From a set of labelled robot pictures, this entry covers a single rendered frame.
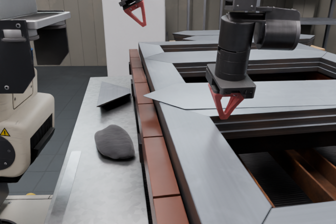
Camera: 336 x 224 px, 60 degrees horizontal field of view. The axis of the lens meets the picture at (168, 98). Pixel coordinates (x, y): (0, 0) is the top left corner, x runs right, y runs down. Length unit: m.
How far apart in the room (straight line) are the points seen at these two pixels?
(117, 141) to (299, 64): 0.72
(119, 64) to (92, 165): 2.80
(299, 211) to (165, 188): 0.18
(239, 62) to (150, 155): 0.23
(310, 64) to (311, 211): 0.86
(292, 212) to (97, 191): 0.44
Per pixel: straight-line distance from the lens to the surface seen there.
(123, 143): 0.81
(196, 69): 1.02
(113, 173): 0.75
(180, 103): 0.65
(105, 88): 1.21
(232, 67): 0.52
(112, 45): 3.49
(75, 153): 0.85
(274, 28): 0.51
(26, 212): 1.35
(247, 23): 0.50
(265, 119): 0.65
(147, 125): 0.64
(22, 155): 0.83
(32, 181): 2.02
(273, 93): 0.76
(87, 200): 0.68
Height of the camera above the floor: 1.11
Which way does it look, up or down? 21 degrees down
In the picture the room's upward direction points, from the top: straight up
